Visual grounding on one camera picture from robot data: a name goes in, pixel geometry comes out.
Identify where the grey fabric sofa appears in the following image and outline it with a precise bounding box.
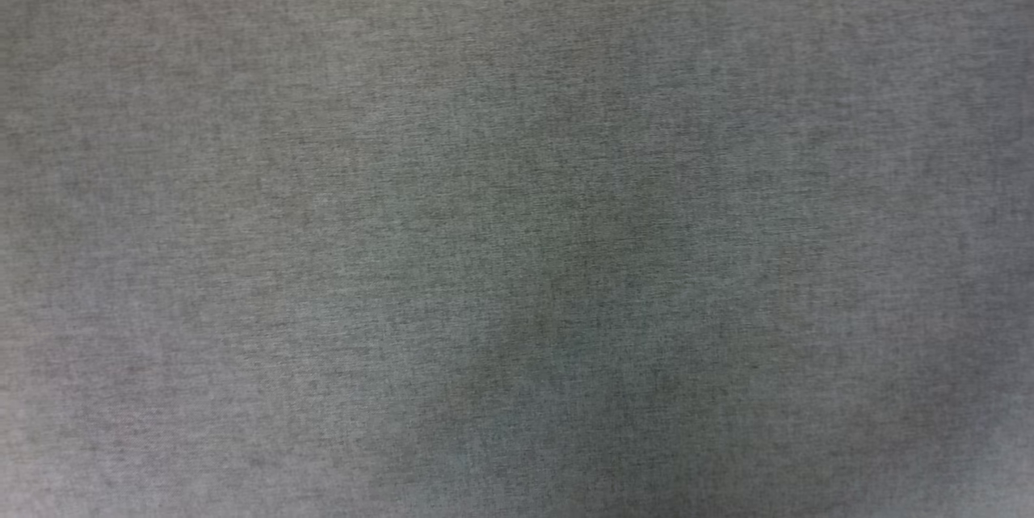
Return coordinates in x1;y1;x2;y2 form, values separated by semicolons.
0;0;1034;518

